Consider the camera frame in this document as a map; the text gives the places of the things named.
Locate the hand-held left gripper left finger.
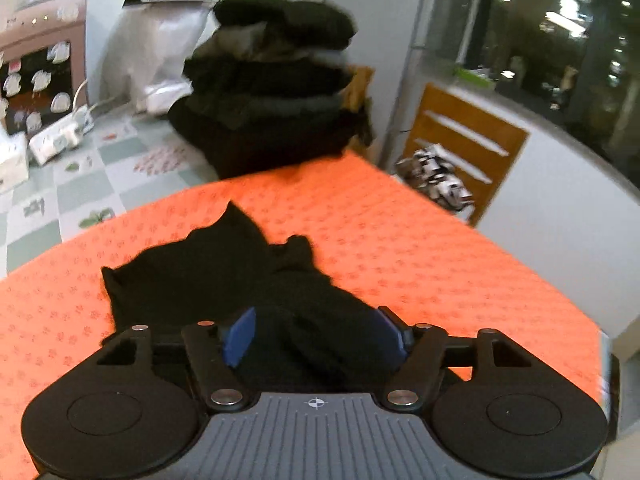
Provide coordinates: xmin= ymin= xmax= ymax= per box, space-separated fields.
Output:
xmin=94 ymin=306 xmax=258 ymax=412

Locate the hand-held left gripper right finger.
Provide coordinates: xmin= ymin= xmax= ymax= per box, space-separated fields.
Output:
xmin=376 ymin=306 xmax=533 ymax=412

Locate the black garment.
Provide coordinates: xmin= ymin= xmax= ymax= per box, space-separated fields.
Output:
xmin=100 ymin=200 xmax=416 ymax=396

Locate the stack of folded dark clothes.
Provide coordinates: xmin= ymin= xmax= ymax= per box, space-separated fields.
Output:
xmin=167 ymin=0 xmax=375 ymax=181

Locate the orange flower-print mat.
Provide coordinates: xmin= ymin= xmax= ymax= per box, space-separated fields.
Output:
xmin=0 ymin=152 xmax=608 ymax=480

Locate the black white striped cloth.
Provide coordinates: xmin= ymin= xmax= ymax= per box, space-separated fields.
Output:
xmin=396 ymin=142 xmax=475 ymax=211

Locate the checkered leaf-print tablecloth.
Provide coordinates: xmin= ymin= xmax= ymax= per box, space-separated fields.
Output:
xmin=0 ymin=105 xmax=226 ymax=278

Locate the wooden chair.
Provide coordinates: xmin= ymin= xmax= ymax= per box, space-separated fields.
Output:
xmin=401 ymin=82 xmax=531 ymax=229

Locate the brown paper bag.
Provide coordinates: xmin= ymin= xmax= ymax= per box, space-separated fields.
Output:
xmin=342 ymin=65 xmax=377 ymax=151

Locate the white power strip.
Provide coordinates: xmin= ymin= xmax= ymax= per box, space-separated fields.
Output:
xmin=27 ymin=111 xmax=97 ymax=166

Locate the green object on sill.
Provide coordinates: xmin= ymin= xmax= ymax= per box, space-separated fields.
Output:
xmin=450 ymin=64 xmax=496 ymax=85

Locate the white tissue box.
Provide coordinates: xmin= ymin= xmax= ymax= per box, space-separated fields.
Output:
xmin=0 ymin=131 xmax=30 ymax=195

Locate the white plastic-covered appliance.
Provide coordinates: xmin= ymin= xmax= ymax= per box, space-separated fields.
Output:
xmin=102 ymin=0 xmax=211 ymax=117

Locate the dark glass window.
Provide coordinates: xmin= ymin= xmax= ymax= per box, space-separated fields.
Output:
xmin=425 ymin=0 xmax=640 ymax=186

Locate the water dispenser with stickers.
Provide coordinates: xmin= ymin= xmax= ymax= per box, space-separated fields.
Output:
xmin=0 ymin=0 xmax=90 ymax=137

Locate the white cable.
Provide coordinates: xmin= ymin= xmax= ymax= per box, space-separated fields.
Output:
xmin=70 ymin=79 xmax=151 ymax=123

